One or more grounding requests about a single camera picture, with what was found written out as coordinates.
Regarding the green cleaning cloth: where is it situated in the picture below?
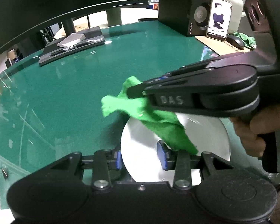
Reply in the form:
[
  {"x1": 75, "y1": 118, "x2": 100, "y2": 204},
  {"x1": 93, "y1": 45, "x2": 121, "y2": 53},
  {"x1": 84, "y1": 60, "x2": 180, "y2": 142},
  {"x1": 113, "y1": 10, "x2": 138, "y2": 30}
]
[{"x1": 101, "y1": 76, "x2": 198, "y2": 155}]

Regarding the person's right hand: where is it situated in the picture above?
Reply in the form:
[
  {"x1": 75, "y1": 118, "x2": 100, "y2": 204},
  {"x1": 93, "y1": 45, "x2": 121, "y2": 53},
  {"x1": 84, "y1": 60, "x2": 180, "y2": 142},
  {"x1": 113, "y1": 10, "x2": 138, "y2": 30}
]
[{"x1": 230, "y1": 104, "x2": 280, "y2": 158}]

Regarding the pale green kettle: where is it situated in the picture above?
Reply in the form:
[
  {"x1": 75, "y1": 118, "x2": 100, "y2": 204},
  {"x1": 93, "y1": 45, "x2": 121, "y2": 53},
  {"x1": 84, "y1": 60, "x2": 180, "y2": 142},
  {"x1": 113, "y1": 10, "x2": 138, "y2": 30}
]
[{"x1": 220, "y1": 0, "x2": 248, "y2": 35}]

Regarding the grey notepad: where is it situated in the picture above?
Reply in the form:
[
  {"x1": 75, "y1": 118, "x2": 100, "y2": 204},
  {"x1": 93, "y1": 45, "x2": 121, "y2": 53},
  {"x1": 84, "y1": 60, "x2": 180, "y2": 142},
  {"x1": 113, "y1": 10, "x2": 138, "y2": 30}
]
[{"x1": 57, "y1": 33, "x2": 85, "y2": 48}]

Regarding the smartphone with white screen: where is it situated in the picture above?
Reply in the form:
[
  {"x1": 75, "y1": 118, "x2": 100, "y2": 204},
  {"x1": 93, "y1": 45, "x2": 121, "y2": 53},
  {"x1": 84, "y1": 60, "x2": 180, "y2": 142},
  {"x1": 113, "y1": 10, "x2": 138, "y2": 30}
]
[{"x1": 206, "y1": 0, "x2": 233, "y2": 41}]

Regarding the black computer mouse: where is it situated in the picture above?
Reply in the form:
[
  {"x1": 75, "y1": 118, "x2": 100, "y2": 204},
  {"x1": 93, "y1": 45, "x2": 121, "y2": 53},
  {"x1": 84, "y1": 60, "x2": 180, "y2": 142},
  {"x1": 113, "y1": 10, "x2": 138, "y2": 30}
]
[{"x1": 226, "y1": 34, "x2": 245, "y2": 50}]

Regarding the tan cork mouse pad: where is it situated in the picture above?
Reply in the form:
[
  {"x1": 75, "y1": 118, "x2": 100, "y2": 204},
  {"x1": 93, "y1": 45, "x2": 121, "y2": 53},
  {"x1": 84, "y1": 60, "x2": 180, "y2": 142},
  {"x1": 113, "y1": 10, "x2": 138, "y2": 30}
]
[{"x1": 195, "y1": 36, "x2": 251, "y2": 56}]

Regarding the black speaker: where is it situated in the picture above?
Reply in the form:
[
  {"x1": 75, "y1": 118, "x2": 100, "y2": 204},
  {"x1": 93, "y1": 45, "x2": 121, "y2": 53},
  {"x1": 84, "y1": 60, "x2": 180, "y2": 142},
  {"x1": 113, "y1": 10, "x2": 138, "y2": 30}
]
[{"x1": 158, "y1": 0, "x2": 211, "y2": 36}]

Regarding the black curved monitor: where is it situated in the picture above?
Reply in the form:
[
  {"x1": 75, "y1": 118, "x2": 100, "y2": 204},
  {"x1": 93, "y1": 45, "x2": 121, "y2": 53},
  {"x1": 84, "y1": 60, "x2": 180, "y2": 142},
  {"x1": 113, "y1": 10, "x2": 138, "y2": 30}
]
[{"x1": 0, "y1": 0, "x2": 152, "y2": 56}]

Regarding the dark green cloth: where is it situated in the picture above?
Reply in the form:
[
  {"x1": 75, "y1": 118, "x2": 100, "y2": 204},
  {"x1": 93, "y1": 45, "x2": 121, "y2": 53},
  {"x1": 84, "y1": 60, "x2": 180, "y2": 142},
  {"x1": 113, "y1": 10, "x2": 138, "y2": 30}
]
[{"x1": 233, "y1": 32, "x2": 257, "y2": 50}]

